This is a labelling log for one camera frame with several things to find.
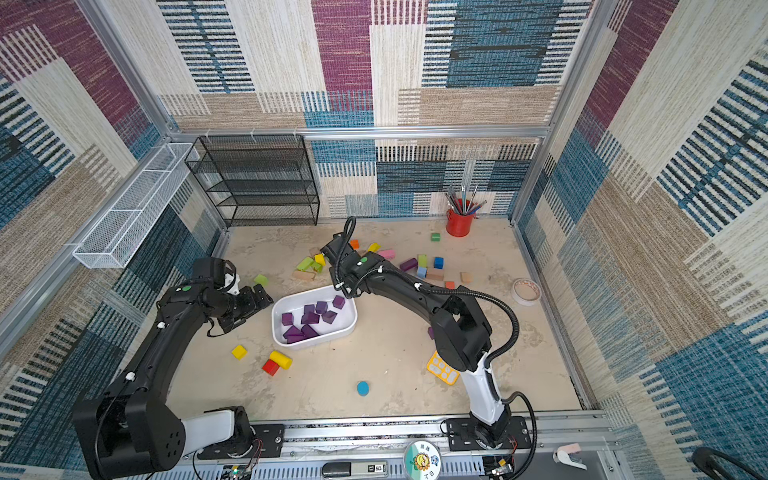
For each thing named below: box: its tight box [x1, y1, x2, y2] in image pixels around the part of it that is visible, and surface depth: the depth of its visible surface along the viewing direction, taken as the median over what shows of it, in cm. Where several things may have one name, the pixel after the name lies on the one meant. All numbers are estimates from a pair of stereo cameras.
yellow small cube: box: [231, 344, 248, 360], surface depth 89 cm
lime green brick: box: [296, 257, 314, 272], surface depth 109 cm
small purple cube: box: [281, 312, 295, 326], surface depth 94 cm
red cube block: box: [262, 359, 280, 377], surface depth 85 cm
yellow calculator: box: [426, 351, 461, 385], surface depth 84 cm
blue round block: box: [357, 381, 369, 397], surface depth 83 cm
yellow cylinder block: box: [269, 350, 293, 370], surface depth 87 cm
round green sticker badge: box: [404, 440, 442, 480], surface depth 65 cm
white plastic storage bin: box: [271, 285, 358, 349], surface depth 96 cm
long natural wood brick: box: [292, 271, 316, 282], surface depth 107 cm
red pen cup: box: [446, 208, 477, 238], surface depth 116 cm
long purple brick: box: [282, 325, 305, 344], surface depth 91 cm
